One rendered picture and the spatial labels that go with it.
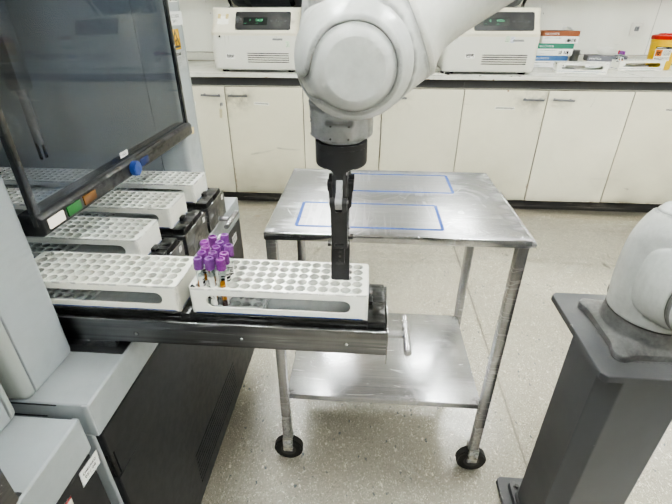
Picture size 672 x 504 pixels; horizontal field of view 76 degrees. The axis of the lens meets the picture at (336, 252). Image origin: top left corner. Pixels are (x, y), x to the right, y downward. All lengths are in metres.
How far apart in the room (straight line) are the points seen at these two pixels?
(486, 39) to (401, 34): 2.60
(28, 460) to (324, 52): 0.64
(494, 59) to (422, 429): 2.21
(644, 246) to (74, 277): 0.98
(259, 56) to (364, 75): 2.64
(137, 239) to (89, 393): 0.30
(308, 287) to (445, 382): 0.78
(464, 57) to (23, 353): 2.69
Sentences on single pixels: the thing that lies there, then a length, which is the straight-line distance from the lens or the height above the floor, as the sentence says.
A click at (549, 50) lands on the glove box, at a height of 1.01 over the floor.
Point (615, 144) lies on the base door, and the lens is 3.40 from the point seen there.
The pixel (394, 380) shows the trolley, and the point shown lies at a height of 0.28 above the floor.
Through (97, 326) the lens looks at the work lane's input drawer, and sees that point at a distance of 0.86.
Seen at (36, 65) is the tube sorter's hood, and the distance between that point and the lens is 0.82.
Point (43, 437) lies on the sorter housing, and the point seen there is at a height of 0.73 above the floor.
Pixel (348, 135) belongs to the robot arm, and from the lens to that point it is 0.60.
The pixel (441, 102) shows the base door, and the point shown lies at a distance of 2.99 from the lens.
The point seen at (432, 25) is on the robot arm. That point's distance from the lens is 0.44.
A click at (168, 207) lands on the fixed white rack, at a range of 1.07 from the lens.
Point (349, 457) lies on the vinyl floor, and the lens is 1.55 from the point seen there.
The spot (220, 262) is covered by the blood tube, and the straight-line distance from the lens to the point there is 0.70.
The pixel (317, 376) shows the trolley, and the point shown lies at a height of 0.28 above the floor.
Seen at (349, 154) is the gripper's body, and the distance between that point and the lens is 0.61.
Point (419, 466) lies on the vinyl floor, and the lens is 1.55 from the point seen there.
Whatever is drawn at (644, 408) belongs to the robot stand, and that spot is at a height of 0.58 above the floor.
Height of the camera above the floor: 1.27
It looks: 30 degrees down
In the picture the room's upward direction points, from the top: straight up
